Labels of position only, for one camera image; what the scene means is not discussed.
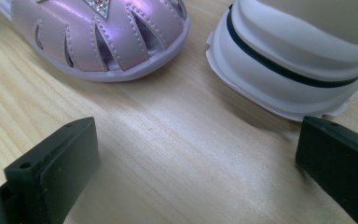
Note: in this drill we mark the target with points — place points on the navy and white sneaker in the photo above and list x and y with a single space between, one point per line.
292 56

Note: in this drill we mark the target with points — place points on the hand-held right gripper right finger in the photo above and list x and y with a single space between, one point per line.
338 161

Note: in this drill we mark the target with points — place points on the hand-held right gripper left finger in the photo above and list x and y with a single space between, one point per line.
56 177

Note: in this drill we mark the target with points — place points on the purple sandal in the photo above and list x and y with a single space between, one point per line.
105 34

